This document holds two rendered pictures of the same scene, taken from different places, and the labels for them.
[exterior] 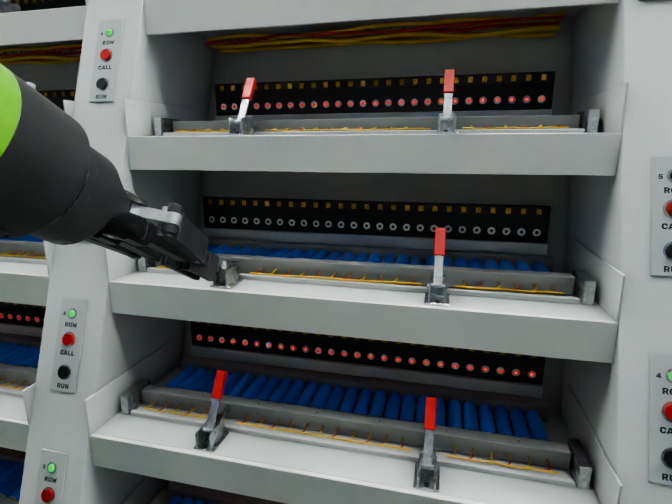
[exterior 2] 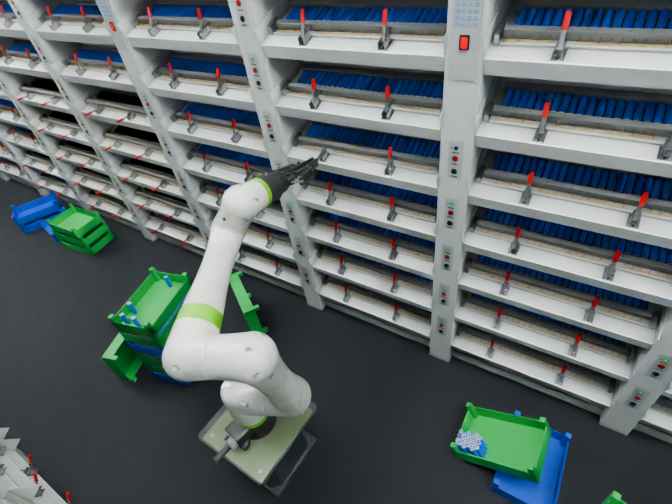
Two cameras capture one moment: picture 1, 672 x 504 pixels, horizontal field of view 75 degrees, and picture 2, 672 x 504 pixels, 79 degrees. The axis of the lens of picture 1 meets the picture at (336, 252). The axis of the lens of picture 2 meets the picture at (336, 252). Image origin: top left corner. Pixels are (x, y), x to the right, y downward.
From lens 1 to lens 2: 1.09 m
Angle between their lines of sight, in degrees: 53
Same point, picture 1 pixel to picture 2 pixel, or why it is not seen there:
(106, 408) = (298, 189)
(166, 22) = (273, 54)
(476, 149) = (395, 127)
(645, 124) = (448, 128)
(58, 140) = (277, 189)
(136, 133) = (277, 101)
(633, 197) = (443, 152)
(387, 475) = (380, 216)
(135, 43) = (264, 65)
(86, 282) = (279, 155)
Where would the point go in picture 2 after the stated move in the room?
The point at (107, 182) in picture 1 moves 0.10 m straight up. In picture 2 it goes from (285, 183) to (278, 155)
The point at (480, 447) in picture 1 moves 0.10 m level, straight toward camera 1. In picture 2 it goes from (411, 208) to (397, 223)
